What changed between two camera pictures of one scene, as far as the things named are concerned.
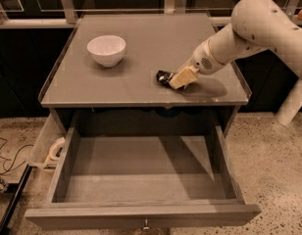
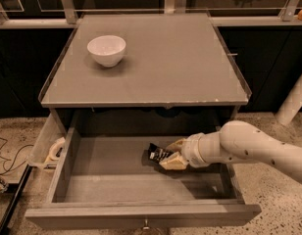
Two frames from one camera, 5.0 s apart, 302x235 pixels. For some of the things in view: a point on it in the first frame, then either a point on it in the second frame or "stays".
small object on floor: x=1 y=186 stays
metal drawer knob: x=146 y=227 stays
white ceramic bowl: x=107 y=50 stays
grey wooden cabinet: x=82 y=94 stays
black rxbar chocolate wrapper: x=164 y=77 to x=156 y=153
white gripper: x=202 y=60 to x=190 y=150
